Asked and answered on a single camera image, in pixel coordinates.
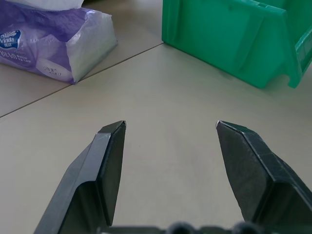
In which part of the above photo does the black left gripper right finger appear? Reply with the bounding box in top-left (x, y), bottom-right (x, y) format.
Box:
top-left (215, 120), bottom-right (312, 234)

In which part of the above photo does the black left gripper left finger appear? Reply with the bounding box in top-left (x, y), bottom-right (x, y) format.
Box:
top-left (33, 120), bottom-right (127, 234)

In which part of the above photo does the green plastic storage bin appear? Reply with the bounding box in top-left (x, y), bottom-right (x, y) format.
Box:
top-left (161, 0), bottom-right (312, 89)

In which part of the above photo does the purple Vinda tissue pack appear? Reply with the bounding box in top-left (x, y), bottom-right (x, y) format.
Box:
top-left (0, 0), bottom-right (118, 85)

